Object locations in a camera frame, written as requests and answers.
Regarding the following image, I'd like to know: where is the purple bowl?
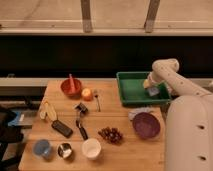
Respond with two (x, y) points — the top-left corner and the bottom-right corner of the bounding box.
(132, 112), (160, 139)

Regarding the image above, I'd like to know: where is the metal fork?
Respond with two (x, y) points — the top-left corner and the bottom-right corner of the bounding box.
(93, 90), (101, 112)

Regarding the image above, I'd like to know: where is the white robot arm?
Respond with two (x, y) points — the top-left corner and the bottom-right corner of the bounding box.
(145, 58), (213, 171)

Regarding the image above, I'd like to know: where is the blue plastic cup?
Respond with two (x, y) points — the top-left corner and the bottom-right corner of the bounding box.
(33, 139), (52, 159)

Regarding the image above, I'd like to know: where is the bunch of dark grapes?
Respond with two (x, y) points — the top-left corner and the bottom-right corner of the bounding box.
(98, 127), (123, 144)

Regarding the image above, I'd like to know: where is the blue sponge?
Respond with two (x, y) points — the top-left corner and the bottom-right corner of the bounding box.
(147, 86), (159, 97)

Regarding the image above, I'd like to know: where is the white cup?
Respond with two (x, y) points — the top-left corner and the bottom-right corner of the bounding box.
(82, 138), (102, 160)

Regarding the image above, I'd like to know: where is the banana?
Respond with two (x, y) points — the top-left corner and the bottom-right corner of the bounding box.
(39, 101), (57, 121)

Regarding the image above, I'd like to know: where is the black rectangular block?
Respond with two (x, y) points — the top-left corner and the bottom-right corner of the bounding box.
(51, 120), (73, 138)

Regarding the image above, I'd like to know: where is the black object at left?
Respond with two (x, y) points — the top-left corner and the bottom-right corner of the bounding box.
(0, 106), (24, 171)

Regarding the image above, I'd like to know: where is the red spoon in bowl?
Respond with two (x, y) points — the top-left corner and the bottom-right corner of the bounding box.
(69, 74), (75, 93)

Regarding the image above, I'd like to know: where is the small metal cup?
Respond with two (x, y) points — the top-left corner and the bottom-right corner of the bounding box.
(58, 143), (72, 159)

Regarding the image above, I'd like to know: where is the red bowl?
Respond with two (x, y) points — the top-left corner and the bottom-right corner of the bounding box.
(61, 78), (82, 98)

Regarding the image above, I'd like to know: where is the black dish brush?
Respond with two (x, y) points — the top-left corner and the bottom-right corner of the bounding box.
(75, 103), (88, 140)

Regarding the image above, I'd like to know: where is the green plastic tray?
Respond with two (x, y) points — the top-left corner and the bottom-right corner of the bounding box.
(116, 71), (171, 106)

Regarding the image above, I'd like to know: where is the light purple cloth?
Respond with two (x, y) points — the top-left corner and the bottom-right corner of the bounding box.
(128, 107), (153, 121)

